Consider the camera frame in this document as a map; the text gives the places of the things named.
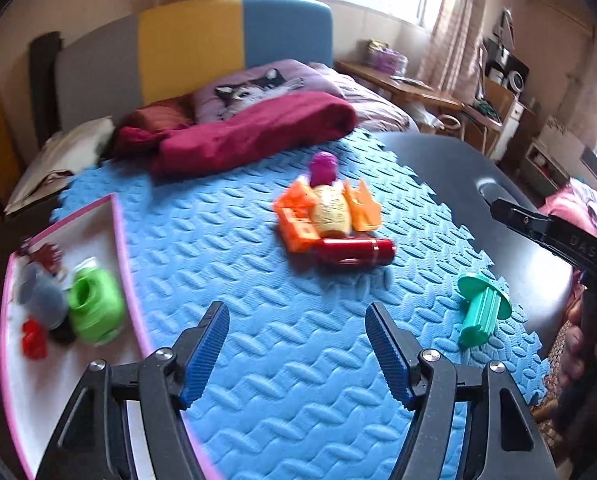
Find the purple cat print pillow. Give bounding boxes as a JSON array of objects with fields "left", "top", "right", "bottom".
[{"left": 193, "top": 58, "right": 349, "bottom": 125}]

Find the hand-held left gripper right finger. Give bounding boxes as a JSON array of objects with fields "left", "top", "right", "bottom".
[{"left": 365, "top": 302, "right": 554, "bottom": 480}]

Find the magenta plastic toy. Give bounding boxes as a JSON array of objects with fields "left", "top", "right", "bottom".
[{"left": 309, "top": 152, "right": 338, "bottom": 187}]

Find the pink cloth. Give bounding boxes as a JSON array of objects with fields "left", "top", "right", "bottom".
[{"left": 538, "top": 180, "right": 597, "bottom": 248}]

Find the person's right hand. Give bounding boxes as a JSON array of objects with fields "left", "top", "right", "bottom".
[{"left": 561, "top": 305, "right": 597, "bottom": 392}]

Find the teal plastic spool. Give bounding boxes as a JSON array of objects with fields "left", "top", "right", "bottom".
[{"left": 457, "top": 272, "right": 511, "bottom": 350}]

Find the wooden shelf unit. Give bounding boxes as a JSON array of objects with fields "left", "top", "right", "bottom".
[{"left": 478, "top": 7, "right": 539, "bottom": 161}]

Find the woven floor rug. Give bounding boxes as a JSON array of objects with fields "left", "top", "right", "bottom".
[{"left": 531, "top": 330, "right": 579, "bottom": 453}]

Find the purple storage box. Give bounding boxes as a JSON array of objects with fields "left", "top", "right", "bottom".
[{"left": 365, "top": 40, "right": 408, "bottom": 73}]

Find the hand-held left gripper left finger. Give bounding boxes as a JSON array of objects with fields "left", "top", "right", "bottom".
[{"left": 37, "top": 301, "right": 230, "bottom": 480}]

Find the grey yellow blue headboard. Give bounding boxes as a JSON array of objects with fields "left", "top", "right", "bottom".
[{"left": 53, "top": 0, "right": 334, "bottom": 111}]

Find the wooden desk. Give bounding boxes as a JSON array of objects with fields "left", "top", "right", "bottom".
[{"left": 334, "top": 59, "right": 479, "bottom": 131}]

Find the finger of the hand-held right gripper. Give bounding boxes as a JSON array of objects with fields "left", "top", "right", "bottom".
[{"left": 489, "top": 197, "right": 555, "bottom": 247}]

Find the dark red ridged toy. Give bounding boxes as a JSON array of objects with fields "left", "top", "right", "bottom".
[{"left": 24, "top": 241, "right": 65, "bottom": 277}]

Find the green plastic toy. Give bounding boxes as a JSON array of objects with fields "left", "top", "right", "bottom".
[{"left": 68, "top": 266, "right": 126, "bottom": 346}]

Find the beige egg toy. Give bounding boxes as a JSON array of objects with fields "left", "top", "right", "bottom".
[{"left": 312, "top": 185, "right": 351, "bottom": 236}]

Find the white plastic bag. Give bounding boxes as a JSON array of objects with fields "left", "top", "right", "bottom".
[{"left": 413, "top": 105, "right": 445, "bottom": 129}]

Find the orange spiky plastic toy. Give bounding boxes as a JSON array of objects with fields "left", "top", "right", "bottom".
[{"left": 343, "top": 179, "right": 383, "bottom": 233}]

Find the orange crate-shaped toy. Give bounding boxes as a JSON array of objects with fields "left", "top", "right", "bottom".
[{"left": 272, "top": 181, "right": 324, "bottom": 253}]

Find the white cloth bag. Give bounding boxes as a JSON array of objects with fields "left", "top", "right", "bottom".
[{"left": 3, "top": 116, "right": 116, "bottom": 216}]

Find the pink-edged white box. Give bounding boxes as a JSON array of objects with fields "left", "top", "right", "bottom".
[{"left": 0, "top": 192, "right": 219, "bottom": 480}]

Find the pink quilt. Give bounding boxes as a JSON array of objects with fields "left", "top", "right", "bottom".
[{"left": 308, "top": 62, "right": 419, "bottom": 133}]

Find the small red toy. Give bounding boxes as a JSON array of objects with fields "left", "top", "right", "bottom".
[{"left": 21, "top": 320, "right": 49, "bottom": 360}]

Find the maroon blanket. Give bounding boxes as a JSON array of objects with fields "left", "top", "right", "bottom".
[{"left": 109, "top": 91, "right": 357, "bottom": 177}]

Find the blue foam mat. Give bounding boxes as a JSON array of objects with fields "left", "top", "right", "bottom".
[{"left": 48, "top": 127, "right": 551, "bottom": 480}]

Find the red cylinder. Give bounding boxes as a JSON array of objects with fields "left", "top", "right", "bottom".
[{"left": 317, "top": 237, "right": 397, "bottom": 267}]

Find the grey metal cylinder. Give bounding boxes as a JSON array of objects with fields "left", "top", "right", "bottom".
[{"left": 18, "top": 262, "right": 70, "bottom": 329}]

